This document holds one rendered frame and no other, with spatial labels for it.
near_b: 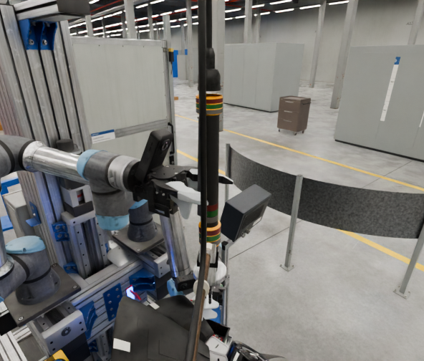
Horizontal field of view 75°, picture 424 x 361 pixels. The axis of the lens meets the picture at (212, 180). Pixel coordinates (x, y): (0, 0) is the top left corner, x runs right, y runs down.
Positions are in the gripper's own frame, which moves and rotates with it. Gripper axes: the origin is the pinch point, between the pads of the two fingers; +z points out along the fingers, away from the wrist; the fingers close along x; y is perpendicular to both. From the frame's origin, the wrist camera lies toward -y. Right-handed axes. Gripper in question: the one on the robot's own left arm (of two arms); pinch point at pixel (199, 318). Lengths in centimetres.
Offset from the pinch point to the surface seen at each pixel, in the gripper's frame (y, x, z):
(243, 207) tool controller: 15, -7, -56
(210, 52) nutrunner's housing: -3, -70, 12
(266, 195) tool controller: 27, -8, -69
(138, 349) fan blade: -10.4, -21.0, 24.8
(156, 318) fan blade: -9.0, -19.2, 16.7
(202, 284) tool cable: -0.5, -39.2, 25.8
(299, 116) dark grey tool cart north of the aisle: 190, 49, -644
